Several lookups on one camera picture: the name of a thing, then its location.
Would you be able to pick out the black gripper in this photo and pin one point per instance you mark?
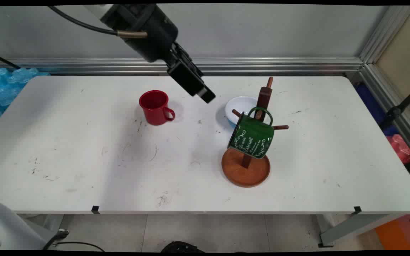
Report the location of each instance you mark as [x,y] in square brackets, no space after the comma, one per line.
[148,32]

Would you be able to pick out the green enamel mug white print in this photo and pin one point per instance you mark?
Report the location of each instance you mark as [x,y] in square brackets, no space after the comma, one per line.
[253,137]

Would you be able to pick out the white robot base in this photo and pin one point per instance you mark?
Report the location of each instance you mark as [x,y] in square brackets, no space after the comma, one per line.
[9,227]

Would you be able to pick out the red mug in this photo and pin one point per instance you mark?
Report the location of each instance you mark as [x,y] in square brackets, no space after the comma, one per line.
[154,110]

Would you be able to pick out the white bowl blue outside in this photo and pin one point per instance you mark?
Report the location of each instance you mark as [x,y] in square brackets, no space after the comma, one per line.
[238,106]

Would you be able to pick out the wooden mug tree stand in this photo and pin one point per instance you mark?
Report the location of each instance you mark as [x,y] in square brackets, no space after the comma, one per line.
[245,172]

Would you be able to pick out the black table edge clip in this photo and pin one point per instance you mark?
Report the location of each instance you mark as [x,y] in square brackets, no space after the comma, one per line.
[95,209]
[357,210]

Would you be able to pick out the black object on floor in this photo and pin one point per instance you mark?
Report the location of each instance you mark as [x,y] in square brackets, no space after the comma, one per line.
[182,247]

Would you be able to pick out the blue plastic bubble wrap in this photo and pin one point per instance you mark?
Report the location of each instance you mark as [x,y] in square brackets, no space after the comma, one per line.
[4,87]

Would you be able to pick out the blue plastic item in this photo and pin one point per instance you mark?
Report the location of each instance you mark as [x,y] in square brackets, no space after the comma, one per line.
[372,103]

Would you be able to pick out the grey table leg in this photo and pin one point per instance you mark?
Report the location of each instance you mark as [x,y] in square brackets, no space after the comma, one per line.
[354,227]
[53,222]

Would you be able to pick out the black tripod stand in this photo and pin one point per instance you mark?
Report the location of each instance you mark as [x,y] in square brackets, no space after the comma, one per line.
[399,108]

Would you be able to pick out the red plastic bag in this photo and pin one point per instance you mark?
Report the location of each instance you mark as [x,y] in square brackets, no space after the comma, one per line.
[400,147]

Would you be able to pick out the orange box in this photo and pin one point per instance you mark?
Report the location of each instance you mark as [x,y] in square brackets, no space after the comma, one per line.
[393,234]

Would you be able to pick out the long aluminium frame rail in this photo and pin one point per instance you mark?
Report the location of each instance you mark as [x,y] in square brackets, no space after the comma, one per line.
[262,65]

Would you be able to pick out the aluminium frame post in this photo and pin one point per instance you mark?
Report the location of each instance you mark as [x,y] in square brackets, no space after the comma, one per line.
[386,33]

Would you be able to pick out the short aluminium frame rail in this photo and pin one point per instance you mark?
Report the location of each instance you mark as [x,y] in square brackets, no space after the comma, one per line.
[393,103]

